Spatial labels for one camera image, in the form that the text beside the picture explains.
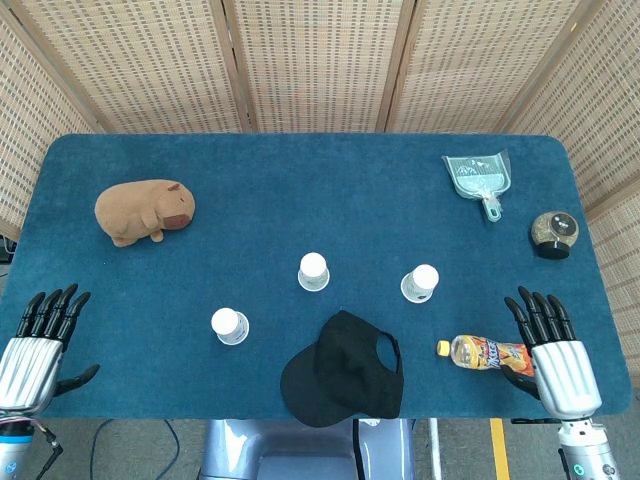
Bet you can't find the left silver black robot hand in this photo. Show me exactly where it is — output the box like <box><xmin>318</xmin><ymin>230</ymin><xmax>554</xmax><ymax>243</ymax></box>
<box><xmin>0</xmin><ymin>283</ymin><xmax>101</xmax><ymax>415</ymax></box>

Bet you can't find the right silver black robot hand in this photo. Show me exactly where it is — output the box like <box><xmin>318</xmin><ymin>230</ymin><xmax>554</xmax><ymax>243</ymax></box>
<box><xmin>501</xmin><ymin>285</ymin><xmax>603</xmax><ymax>420</ymax></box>

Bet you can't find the white paper cup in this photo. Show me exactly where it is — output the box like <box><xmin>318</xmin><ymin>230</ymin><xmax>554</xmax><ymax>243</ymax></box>
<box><xmin>297</xmin><ymin>252</ymin><xmax>331</xmax><ymax>292</ymax></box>
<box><xmin>400</xmin><ymin>263</ymin><xmax>440</xmax><ymax>304</ymax></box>
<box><xmin>210</xmin><ymin>307</ymin><xmax>250</xmax><ymax>347</ymax></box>

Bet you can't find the orange label drink bottle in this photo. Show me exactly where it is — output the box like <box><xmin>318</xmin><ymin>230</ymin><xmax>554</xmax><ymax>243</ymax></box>
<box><xmin>436</xmin><ymin>334</ymin><xmax>536</xmax><ymax>377</ymax></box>

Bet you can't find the yellow floor tape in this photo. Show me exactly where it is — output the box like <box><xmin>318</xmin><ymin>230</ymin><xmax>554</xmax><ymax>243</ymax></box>
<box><xmin>489</xmin><ymin>418</ymin><xmax>511</xmax><ymax>480</ymax></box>

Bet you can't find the glass spice jar black lid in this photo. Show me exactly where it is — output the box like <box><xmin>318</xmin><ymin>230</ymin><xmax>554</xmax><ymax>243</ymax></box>
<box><xmin>530</xmin><ymin>211</ymin><xmax>580</xmax><ymax>260</ymax></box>

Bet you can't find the white metal table leg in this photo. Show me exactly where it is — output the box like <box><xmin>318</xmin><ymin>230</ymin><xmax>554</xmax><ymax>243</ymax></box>
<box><xmin>427</xmin><ymin>418</ymin><xmax>442</xmax><ymax>480</ymax></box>

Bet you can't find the brown capybara plush toy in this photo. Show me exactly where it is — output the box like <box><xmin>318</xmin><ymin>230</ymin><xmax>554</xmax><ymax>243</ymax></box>
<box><xmin>94</xmin><ymin>178</ymin><xmax>196</xmax><ymax>248</ymax></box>

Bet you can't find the woven bamboo screen panel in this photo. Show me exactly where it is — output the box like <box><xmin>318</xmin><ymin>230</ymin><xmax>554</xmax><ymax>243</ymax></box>
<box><xmin>509</xmin><ymin>0</ymin><xmax>640</xmax><ymax>374</ymax></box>
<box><xmin>387</xmin><ymin>0</ymin><xmax>596</xmax><ymax>134</ymax></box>
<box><xmin>222</xmin><ymin>0</ymin><xmax>416</xmax><ymax>134</ymax></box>
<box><xmin>0</xmin><ymin>0</ymin><xmax>104</xmax><ymax>241</ymax></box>
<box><xmin>9</xmin><ymin>0</ymin><xmax>254</xmax><ymax>134</ymax></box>

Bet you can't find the green dustpan in plastic wrap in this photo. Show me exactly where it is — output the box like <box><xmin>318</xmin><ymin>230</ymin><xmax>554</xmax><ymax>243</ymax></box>
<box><xmin>440</xmin><ymin>148</ymin><xmax>512</xmax><ymax>224</ymax></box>

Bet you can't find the black baseball cap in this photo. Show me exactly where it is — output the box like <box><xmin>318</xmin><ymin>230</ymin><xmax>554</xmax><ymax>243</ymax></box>
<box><xmin>279</xmin><ymin>309</ymin><xmax>405</xmax><ymax>429</ymax></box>

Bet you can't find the silver-blue robot torso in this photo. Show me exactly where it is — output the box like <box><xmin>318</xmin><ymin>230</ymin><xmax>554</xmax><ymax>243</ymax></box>
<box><xmin>198</xmin><ymin>418</ymin><xmax>416</xmax><ymax>480</ymax></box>

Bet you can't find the blue felt table mat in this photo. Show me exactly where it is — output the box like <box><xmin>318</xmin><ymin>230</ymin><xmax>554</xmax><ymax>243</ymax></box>
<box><xmin>0</xmin><ymin>132</ymin><xmax>632</xmax><ymax>421</ymax></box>

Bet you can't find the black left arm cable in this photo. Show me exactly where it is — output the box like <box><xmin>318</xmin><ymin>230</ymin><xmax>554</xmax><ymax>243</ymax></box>
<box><xmin>29</xmin><ymin>422</ymin><xmax>65</xmax><ymax>480</ymax></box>

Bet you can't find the black floor cable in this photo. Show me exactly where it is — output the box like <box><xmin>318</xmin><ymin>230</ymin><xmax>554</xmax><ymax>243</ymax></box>
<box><xmin>88</xmin><ymin>418</ymin><xmax>111</xmax><ymax>480</ymax></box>

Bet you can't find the blue floor cable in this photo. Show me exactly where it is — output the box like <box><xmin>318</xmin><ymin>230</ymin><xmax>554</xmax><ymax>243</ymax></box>
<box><xmin>142</xmin><ymin>418</ymin><xmax>182</xmax><ymax>480</ymax></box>

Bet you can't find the black torso cable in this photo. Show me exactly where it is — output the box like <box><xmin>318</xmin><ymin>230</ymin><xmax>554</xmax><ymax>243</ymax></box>
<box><xmin>351</xmin><ymin>418</ymin><xmax>363</xmax><ymax>480</ymax></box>

